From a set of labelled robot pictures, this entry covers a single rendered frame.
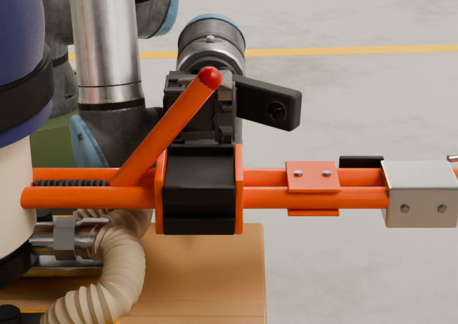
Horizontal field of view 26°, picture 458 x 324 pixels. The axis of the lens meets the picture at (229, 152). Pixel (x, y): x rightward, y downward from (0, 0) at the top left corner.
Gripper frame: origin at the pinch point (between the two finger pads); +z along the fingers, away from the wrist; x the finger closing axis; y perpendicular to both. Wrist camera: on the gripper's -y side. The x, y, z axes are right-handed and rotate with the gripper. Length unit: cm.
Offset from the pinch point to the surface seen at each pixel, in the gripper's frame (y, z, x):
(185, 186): 4.0, 13.3, 2.6
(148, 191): 7.5, 11.2, 1.1
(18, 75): 18.3, 14.2, 14.0
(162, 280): 7.0, 4.4, -13.3
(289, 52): -29, -337, -108
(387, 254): -48, -158, -108
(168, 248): 6.8, -2.4, -13.4
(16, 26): 18.2, 13.8, 18.3
